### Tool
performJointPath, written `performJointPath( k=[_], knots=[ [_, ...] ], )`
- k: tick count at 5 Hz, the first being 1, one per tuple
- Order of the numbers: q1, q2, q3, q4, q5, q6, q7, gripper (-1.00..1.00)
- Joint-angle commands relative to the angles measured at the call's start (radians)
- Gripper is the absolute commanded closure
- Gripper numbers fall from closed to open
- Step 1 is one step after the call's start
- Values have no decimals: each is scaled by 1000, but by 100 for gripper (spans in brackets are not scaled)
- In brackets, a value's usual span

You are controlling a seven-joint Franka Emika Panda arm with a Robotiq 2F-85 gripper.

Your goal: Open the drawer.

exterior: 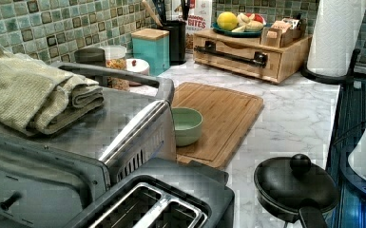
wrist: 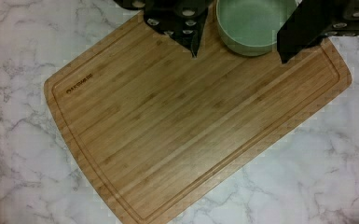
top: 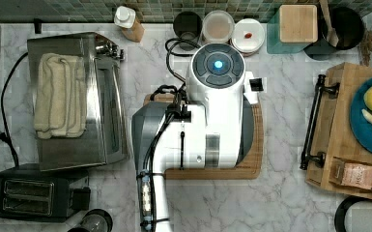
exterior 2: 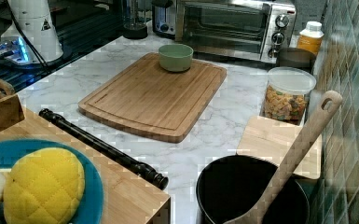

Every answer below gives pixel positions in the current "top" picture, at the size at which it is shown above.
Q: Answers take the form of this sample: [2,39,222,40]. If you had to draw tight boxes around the black bowl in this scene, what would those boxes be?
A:
[303,7,364,61]

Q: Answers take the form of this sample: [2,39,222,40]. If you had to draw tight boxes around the black toaster oven power cord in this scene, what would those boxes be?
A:
[0,51,29,167]

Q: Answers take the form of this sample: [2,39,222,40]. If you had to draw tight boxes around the small pink food box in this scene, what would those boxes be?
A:
[329,159,372,190]

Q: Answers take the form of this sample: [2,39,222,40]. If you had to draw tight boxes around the black two-slot toaster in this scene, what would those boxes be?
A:
[0,163,91,222]

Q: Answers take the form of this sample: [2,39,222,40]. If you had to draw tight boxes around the dark empty cup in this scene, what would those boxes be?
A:
[173,12,202,43]

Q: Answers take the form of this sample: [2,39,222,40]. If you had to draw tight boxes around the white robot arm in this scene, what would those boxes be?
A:
[131,43,262,232]

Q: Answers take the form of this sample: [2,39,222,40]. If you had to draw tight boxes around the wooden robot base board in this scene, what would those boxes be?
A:
[143,93,265,181]

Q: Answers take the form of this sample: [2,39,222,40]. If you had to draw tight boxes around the black drawer handle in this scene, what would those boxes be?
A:
[300,74,340,170]

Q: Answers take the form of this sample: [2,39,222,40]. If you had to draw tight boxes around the wooden spoon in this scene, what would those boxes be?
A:
[319,0,339,47]

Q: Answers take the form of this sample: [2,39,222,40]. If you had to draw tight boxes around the clear lidded container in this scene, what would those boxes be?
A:
[202,11,235,44]

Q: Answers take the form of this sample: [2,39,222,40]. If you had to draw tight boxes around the wooden drawer cabinet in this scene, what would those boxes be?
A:
[305,63,372,199]

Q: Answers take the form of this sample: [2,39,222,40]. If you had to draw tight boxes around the teal canister with wooden lid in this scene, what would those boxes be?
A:
[267,5,318,54]

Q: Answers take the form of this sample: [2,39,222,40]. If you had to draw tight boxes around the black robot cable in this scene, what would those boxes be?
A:
[164,37,202,84]

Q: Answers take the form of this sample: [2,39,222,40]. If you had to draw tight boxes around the glass jar with black lid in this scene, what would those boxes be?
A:
[67,209,113,232]

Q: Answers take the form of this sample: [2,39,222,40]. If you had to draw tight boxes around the teal plate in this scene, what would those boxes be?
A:
[349,77,372,153]

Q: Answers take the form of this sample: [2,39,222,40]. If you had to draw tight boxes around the black round pot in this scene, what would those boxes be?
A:
[334,196,372,232]

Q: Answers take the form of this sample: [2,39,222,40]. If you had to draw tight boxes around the beige folded towel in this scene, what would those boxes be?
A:
[34,53,87,139]

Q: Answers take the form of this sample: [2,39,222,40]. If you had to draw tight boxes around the white-capped brown bottle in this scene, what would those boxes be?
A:
[114,6,145,43]

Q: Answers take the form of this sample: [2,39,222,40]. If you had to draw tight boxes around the stainless steel toaster oven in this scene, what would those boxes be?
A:
[27,32,129,171]

